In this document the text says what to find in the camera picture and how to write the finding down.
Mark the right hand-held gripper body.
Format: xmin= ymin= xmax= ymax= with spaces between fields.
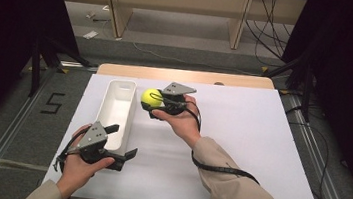
xmin=156 ymin=80 xmax=198 ymax=119

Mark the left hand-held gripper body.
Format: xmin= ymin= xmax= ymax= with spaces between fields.
xmin=75 ymin=118 xmax=115 ymax=166

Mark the yellow tennis ball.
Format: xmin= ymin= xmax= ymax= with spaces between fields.
xmin=139 ymin=87 xmax=165 ymax=110

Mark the white plastic bin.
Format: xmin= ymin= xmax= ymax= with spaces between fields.
xmin=90 ymin=77 xmax=140 ymax=155

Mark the person's right hand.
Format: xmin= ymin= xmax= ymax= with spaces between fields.
xmin=146 ymin=91 xmax=207 ymax=150

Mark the person's left hand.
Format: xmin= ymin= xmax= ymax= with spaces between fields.
xmin=53 ymin=120 xmax=120 ymax=199

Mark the black metal stand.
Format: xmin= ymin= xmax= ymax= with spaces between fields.
xmin=257 ymin=52 xmax=318 ymax=124
xmin=25 ymin=34 xmax=96 ymax=103

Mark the white board mat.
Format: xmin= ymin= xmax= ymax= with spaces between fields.
xmin=41 ymin=64 xmax=335 ymax=199

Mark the white paper scrap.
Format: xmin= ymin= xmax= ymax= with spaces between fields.
xmin=82 ymin=29 xmax=100 ymax=41

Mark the small pale floor debris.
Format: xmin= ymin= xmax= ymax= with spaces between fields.
xmin=85 ymin=9 xmax=97 ymax=21

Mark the left hand-held gripper cable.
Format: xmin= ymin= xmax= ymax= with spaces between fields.
xmin=52 ymin=122 xmax=92 ymax=176

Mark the hand-held gripper cable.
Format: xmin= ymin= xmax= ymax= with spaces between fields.
xmin=139 ymin=90 xmax=269 ymax=186
xmin=52 ymin=122 xmax=92 ymax=176

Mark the white floor cable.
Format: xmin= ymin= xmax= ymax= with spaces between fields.
xmin=130 ymin=42 xmax=266 ymax=77

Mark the short aluminium rail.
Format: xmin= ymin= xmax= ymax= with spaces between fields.
xmin=58 ymin=60 xmax=100 ymax=73

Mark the right hand-held gripper cable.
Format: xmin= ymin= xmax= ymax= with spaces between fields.
xmin=139 ymin=90 xmax=269 ymax=186

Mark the long aluminium rail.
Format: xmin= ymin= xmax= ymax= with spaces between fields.
xmin=268 ymin=90 xmax=353 ymax=199
xmin=0 ymin=60 xmax=63 ymax=199

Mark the bundle of black cables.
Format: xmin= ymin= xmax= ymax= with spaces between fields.
xmin=240 ymin=0 xmax=300 ymax=68

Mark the black floor cable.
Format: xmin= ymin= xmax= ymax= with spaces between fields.
xmin=275 ymin=103 xmax=336 ymax=199

